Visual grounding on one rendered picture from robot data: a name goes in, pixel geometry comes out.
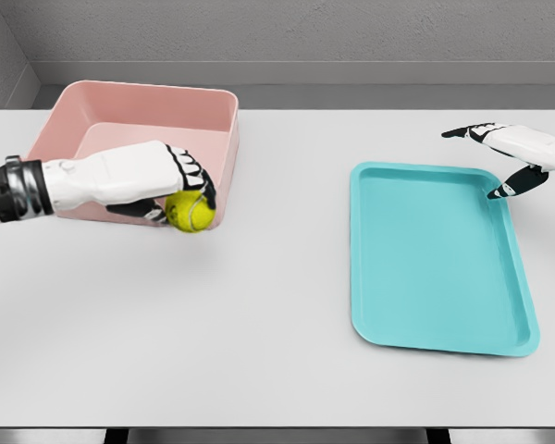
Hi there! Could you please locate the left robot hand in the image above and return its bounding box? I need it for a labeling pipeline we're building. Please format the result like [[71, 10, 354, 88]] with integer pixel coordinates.
[[86, 140, 219, 227]]

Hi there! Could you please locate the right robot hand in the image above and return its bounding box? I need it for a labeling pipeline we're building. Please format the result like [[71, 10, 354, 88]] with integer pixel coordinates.
[[440, 121, 555, 201]]

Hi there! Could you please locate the yellow tennis ball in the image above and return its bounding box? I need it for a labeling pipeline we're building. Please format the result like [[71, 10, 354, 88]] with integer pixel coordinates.
[[164, 189, 216, 234]]

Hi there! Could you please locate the pink basket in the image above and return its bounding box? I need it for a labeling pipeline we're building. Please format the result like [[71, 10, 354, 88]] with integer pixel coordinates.
[[26, 80, 241, 228]]

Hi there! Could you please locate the blue tray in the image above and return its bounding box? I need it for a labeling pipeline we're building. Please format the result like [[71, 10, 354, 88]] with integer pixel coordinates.
[[349, 161, 542, 359]]

